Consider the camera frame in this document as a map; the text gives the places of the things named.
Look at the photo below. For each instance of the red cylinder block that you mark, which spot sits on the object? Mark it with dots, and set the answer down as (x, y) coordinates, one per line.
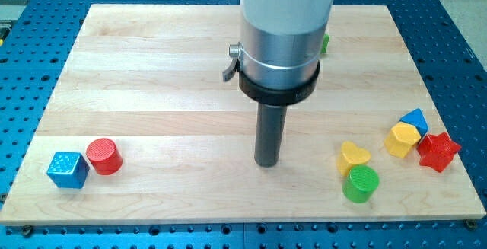
(104, 156)

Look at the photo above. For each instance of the blue triangle block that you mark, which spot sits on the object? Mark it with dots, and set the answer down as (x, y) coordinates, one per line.
(417, 119)

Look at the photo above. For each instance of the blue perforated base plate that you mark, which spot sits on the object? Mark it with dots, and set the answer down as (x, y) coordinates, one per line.
(39, 43)

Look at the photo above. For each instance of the green block behind arm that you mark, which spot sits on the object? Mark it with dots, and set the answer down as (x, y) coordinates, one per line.
(326, 38)

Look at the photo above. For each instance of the yellow hexagon block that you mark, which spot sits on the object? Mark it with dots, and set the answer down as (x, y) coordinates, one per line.
(401, 139)

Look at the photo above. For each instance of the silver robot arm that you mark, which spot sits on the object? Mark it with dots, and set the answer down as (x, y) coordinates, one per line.
(282, 40)

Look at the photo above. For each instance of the yellow heart block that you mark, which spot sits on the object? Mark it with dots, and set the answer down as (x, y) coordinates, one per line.
(351, 155)

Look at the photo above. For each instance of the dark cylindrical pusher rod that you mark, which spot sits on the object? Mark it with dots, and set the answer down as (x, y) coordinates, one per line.
(269, 129)

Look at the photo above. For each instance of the green cylinder block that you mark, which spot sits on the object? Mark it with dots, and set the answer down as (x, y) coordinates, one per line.
(360, 184)

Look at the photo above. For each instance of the light wooden board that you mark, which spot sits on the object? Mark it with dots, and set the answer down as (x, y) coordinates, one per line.
(148, 77)

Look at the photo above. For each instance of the red star block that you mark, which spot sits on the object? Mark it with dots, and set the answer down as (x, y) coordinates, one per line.
(437, 151)

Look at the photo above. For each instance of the blue cube block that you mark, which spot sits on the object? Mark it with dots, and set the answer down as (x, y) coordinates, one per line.
(68, 170)

